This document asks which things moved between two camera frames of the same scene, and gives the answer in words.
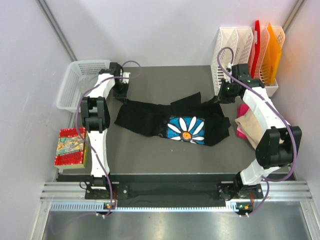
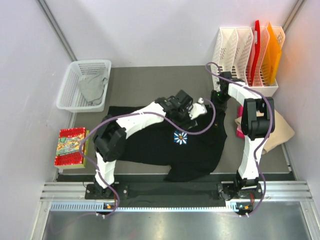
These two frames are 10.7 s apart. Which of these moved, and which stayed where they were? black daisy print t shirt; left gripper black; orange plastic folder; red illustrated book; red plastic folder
Moved: left gripper black; black daisy print t shirt
Stayed: red illustrated book; orange plastic folder; red plastic folder
